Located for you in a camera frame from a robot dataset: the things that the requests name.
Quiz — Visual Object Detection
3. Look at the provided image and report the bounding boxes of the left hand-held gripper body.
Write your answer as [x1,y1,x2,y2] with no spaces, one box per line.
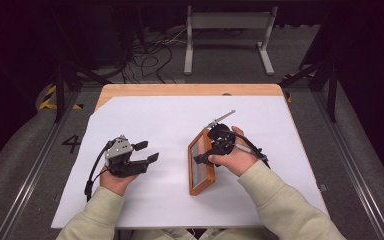
[105,134,148,179]

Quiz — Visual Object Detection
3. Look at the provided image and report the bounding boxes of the wooden picture frame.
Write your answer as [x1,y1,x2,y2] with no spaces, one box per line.
[187,128,217,197]

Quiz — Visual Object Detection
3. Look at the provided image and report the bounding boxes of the black metal stand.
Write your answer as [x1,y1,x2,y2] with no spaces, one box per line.
[277,59,340,123]
[50,49,112,124]

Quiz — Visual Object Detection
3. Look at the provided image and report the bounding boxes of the white paper sheet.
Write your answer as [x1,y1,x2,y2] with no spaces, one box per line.
[50,95,330,230]

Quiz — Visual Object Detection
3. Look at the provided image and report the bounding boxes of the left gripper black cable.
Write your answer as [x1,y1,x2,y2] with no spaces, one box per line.
[83,141,115,203]

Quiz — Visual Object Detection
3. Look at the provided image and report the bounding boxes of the white metal stand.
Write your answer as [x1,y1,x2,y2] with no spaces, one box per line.
[183,4,279,76]

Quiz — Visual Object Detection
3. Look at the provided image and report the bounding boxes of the person's left hand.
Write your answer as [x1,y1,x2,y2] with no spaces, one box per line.
[99,167,140,197]

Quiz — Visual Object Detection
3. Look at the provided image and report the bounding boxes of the person's right hand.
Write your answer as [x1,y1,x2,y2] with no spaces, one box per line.
[208,125,260,178]

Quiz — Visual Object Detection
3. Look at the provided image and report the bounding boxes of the person's legs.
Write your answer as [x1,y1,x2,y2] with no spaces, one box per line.
[146,227,236,240]

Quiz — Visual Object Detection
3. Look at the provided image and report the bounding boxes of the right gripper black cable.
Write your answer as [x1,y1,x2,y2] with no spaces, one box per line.
[229,130,272,169]

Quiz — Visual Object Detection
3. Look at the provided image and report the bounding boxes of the metal floor rail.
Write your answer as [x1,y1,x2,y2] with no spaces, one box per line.
[0,89,82,240]
[312,89,384,240]

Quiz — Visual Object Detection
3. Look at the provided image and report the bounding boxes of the bundle of black floor cables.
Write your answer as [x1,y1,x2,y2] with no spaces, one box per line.
[121,26,188,85]

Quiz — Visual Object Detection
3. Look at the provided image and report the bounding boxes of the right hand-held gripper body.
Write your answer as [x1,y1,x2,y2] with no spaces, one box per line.
[206,109,237,156]

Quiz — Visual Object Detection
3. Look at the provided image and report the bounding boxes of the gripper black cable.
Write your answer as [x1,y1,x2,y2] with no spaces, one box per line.
[83,141,115,203]
[229,130,272,169]

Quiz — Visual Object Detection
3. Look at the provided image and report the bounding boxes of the yellow black hazard tape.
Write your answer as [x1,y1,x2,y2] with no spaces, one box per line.
[38,84,85,111]

